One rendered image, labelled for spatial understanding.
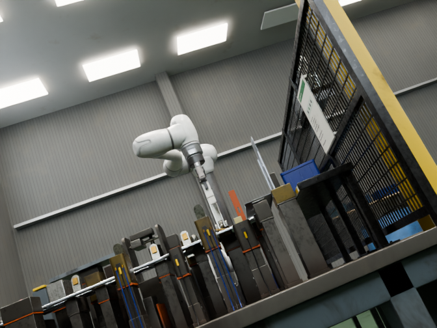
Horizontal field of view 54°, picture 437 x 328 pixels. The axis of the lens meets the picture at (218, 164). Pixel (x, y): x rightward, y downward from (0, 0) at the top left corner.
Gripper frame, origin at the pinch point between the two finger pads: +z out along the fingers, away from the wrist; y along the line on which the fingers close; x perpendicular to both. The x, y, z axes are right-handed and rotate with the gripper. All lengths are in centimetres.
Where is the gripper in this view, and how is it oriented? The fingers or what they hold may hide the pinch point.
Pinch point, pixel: (211, 198)
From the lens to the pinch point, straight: 188.0
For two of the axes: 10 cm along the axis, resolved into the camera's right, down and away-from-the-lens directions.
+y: -0.9, -2.9, -9.5
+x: 9.2, -3.8, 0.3
